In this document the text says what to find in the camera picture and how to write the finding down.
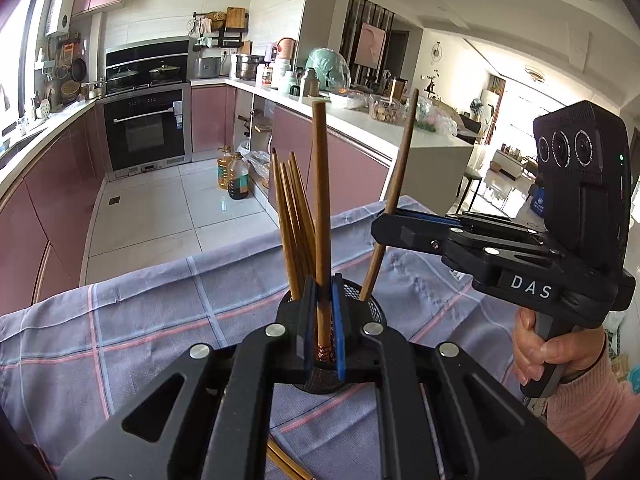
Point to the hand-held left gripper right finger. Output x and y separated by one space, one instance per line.
340 330

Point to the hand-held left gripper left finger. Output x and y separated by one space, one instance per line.
307 330

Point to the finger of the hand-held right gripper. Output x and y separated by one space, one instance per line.
425 237
500 227

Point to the black mesh utensil holder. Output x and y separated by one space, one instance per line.
362 292

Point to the bundle of wooden chopsticks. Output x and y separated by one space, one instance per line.
282 460

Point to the person's right forearm pink sleeve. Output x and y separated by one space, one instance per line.
590 420

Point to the person's right hand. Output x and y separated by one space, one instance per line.
560 355

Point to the clear plastic bags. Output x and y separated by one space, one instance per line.
435 117

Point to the round ceiling lamp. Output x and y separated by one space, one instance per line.
535 76

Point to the grey checked tablecloth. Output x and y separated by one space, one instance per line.
150 320

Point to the dark sauce bottle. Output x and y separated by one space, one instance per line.
238 180

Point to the mint green appliance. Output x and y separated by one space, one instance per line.
327 67

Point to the pink kettle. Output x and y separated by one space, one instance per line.
286 55

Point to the large steel stockpot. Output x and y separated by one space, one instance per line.
248 67

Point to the black built-in oven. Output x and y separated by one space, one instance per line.
145 130

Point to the square steel cooker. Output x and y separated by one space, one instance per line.
207 67

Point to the pink kitchen cabinets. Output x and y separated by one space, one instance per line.
50 200

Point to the black pot with lid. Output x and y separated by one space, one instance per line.
164 72

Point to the black wok with lid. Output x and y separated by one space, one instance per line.
122 77

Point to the kitchen window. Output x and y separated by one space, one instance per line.
15 60

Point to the white water heater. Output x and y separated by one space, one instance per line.
60 7

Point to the round wall clock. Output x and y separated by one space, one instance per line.
436 54

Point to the pink wall painting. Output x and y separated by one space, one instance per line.
370 45

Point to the wall rack with cutting board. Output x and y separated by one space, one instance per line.
225 27

